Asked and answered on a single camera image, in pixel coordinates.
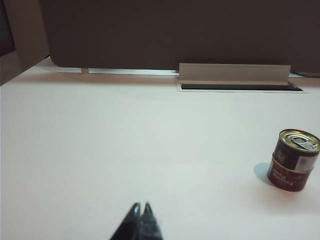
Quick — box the white cable tray flap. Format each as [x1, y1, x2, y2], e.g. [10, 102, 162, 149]
[178, 62, 292, 85]

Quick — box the red printed tomato can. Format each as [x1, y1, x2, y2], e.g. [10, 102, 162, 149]
[266, 154, 315, 193]

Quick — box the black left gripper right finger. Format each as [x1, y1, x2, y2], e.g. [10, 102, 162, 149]
[139, 201, 165, 240]

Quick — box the grey fabric desk divider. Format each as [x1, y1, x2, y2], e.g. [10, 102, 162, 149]
[38, 0, 320, 76]

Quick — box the tomato can with white label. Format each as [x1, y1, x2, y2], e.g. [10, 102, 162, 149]
[271, 128, 320, 174]

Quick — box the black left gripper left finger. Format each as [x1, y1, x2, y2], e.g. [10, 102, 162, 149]
[108, 201, 143, 240]

